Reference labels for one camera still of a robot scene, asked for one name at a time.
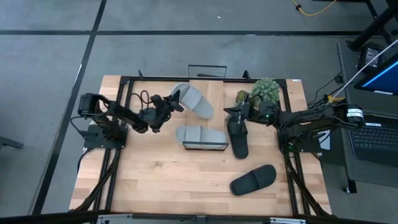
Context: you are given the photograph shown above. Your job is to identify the white rod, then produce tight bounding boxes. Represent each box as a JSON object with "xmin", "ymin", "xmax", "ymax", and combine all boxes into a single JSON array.
[{"xmin": 325, "ymin": 39, "xmax": 398, "ymax": 106}]

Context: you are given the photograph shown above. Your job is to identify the black stand legs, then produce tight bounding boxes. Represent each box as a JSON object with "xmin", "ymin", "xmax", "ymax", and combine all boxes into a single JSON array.
[{"xmin": 348, "ymin": 0, "xmax": 398, "ymax": 52}]

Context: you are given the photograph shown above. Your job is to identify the black overhead rig bar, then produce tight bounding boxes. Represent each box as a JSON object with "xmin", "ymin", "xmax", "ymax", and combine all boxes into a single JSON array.
[{"xmin": 0, "ymin": 210, "xmax": 398, "ymax": 224}]

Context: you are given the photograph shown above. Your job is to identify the monitor with blue screen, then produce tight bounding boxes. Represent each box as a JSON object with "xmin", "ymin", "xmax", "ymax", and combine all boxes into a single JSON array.
[{"xmin": 354, "ymin": 52, "xmax": 398, "ymax": 96}]

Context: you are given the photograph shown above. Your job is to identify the yellow cable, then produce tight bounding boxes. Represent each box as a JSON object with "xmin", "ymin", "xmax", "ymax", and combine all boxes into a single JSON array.
[{"xmin": 292, "ymin": 0, "xmax": 338, "ymax": 17}]

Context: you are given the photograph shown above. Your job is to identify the round green artificial plant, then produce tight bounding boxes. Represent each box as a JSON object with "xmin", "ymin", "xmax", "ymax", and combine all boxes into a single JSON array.
[{"xmin": 251, "ymin": 77, "xmax": 280, "ymax": 105}]

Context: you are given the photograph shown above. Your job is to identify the grey metal leg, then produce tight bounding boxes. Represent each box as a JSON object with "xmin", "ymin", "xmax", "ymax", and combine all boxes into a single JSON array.
[{"xmin": 0, "ymin": 136, "xmax": 24, "ymax": 149}]

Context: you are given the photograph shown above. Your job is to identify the black power adapter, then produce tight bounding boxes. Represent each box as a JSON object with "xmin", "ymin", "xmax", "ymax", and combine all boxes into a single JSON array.
[{"xmin": 357, "ymin": 42, "xmax": 386, "ymax": 74}]

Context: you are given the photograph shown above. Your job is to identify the black metal table frame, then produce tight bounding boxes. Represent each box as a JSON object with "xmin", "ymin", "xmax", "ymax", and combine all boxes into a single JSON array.
[{"xmin": 70, "ymin": 70, "xmax": 332, "ymax": 218}]

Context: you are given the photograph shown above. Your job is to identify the silver bracket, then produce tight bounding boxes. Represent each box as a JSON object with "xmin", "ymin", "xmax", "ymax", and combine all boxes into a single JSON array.
[
  {"xmin": 96, "ymin": 213, "xmax": 134, "ymax": 224},
  {"xmin": 269, "ymin": 217, "xmax": 307, "ymax": 224}
]

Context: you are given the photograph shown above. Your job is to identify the dark grey desk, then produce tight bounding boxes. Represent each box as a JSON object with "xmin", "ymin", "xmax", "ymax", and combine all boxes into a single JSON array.
[{"xmin": 337, "ymin": 40, "xmax": 398, "ymax": 194}]

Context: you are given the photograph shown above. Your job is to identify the wooden shelf with black frame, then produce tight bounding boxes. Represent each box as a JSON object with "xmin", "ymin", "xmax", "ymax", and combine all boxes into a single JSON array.
[{"xmin": 183, "ymin": 64, "xmax": 229, "ymax": 152}]

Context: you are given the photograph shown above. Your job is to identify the black plug cable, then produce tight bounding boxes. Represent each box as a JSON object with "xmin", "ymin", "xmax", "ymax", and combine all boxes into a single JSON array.
[{"xmin": 307, "ymin": 72, "xmax": 343, "ymax": 110}]

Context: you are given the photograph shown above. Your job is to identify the grey slide sandal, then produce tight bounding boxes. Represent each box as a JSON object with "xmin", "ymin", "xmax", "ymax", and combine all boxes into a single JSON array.
[
  {"xmin": 171, "ymin": 82, "xmax": 215, "ymax": 119},
  {"xmin": 175, "ymin": 125, "xmax": 228, "ymax": 146}
]

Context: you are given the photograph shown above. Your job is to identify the white paper sheet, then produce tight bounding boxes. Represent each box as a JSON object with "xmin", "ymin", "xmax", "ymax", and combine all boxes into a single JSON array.
[{"xmin": 320, "ymin": 130, "xmax": 332, "ymax": 151}]

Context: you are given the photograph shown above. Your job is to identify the black laptop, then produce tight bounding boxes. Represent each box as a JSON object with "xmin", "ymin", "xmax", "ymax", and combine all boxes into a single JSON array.
[{"xmin": 349, "ymin": 119, "xmax": 398, "ymax": 166}]

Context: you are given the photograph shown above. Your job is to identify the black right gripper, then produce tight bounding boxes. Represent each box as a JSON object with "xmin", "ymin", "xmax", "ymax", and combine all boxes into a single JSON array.
[{"xmin": 223, "ymin": 92, "xmax": 267, "ymax": 126}]

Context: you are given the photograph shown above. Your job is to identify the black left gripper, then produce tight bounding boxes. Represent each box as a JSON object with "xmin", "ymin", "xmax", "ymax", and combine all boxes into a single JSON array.
[{"xmin": 141, "ymin": 89, "xmax": 185, "ymax": 134}]

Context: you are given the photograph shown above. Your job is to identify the black slide sandal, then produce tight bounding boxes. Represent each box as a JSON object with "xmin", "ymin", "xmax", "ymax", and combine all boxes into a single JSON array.
[
  {"xmin": 229, "ymin": 164, "xmax": 277, "ymax": 197},
  {"xmin": 226, "ymin": 116, "xmax": 249, "ymax": 159}
]

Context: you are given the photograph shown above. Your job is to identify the small leafy artificial plant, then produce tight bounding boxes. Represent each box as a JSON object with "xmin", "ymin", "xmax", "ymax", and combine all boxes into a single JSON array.
[{"xmin": 228, "ymin": 90, "xmax": 254, "ymax": 122}]

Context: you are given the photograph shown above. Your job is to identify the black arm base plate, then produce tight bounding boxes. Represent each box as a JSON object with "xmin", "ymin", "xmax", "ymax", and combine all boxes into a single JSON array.
[
  {"xmin": 83, "ymin": 124, "xmax": 129, "ymax": 149},
  {"xmin": 277, "ymin": 129, "xmax": 322, "ymax": 153}
]

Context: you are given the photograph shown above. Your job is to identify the yellow clamp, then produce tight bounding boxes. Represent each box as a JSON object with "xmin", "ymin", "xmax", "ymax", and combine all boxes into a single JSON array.
[{"xmin": 326, "ymin": 95, "xmax": 346, "ymax": 105}]

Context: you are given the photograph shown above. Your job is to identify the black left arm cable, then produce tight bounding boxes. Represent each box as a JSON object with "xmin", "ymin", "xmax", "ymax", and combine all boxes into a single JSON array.
[{"xmin": 130, "ymin": 90, "xmax": 154, "ymax": 110}]

